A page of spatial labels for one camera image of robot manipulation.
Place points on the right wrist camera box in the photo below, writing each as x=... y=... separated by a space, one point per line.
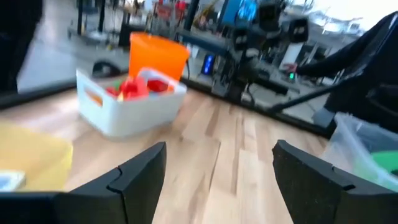
x=269 y=15

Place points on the white plastic bin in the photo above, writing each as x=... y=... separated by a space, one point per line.
x=130 y=115

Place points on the orange bucket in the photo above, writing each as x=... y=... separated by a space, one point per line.
x=157 y=54

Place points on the person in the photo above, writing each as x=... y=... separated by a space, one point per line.
x=357 y=62

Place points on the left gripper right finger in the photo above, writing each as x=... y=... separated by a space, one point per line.
x=326 y=199

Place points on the green two-stud block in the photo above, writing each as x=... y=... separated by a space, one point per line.
x=117 y=84

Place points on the black-framed monitor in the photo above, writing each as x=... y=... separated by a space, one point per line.
x=239 y=11

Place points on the clear plastic bin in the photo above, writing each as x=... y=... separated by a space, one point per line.
x=351 y=149

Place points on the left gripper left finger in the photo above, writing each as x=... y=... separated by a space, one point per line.
x=109 y=199

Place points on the green foam die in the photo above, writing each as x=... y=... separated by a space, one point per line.
x=387 y=160

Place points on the yellow translucent bin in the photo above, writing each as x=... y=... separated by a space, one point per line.
x=34 y=155

